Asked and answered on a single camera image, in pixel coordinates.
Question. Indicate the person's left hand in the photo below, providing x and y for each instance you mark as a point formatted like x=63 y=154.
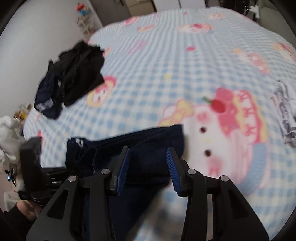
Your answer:
x=26 y=212

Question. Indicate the person's left forearm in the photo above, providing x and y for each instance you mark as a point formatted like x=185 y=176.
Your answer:
x=11 y=224

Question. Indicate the white wardrobe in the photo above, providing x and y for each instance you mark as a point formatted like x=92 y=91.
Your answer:
x=180 y=3

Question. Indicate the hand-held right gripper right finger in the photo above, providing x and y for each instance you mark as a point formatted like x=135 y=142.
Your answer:
x=173 y=171

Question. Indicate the white power adapter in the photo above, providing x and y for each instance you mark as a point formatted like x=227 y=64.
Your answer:
x=254 y=9

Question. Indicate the folded light grey garment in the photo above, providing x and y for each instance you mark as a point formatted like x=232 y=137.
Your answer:
x=286 y=111

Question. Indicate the grey-brown door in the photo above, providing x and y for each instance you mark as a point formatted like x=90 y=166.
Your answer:
x=108 y=2

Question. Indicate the grey padded headboard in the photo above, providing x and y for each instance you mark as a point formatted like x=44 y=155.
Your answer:
x=272 y=16

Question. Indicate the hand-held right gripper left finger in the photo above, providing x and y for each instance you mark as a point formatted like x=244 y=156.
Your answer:
x=122 y=171

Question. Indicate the white shelf rack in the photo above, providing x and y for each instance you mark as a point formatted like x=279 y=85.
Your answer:
x=86 y=24

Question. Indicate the navy blue pants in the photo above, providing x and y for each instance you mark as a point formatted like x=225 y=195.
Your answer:
x=143 y=148

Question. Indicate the navy blue garment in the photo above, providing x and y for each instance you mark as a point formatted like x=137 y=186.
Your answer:
x=46 y=95

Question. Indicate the blue checkered printed blanket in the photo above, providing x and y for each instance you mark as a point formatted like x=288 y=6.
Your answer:
x=161 y=58

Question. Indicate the red and blue plush toy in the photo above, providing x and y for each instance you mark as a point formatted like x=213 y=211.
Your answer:
x=82 y=7

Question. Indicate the black clothes pile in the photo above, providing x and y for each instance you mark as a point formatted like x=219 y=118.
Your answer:
x=78 y=69

